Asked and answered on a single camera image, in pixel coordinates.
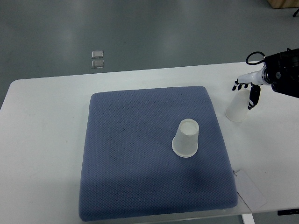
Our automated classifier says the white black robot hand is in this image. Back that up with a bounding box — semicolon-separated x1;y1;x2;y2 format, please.
232;67;266;110

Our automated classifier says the white paper cup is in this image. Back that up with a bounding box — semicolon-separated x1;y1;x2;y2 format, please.
172;119;199;158
225;90;249;122

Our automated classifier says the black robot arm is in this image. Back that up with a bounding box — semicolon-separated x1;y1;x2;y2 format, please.
232;48;299;110

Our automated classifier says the white paper cup on mat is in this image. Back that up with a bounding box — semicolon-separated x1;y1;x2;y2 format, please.
172;119;199;158

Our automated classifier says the wooden box corner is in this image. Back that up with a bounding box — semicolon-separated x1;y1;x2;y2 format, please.
267;0;299;9

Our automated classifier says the white paper tag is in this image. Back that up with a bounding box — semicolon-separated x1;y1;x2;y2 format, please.
234;170;267;211

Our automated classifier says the white table leg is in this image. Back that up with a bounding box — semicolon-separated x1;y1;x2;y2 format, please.
242;214;255;224

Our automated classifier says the black table control panel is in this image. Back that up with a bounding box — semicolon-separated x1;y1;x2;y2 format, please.
277;209;299;216

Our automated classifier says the blue textured cushion mat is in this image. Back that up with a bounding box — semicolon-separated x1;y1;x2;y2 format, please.
79;86;238;221

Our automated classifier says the upper metal floor plate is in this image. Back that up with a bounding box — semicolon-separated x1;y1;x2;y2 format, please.
92;50;104;58

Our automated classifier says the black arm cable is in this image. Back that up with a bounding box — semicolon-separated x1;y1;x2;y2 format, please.
245;51;267;66

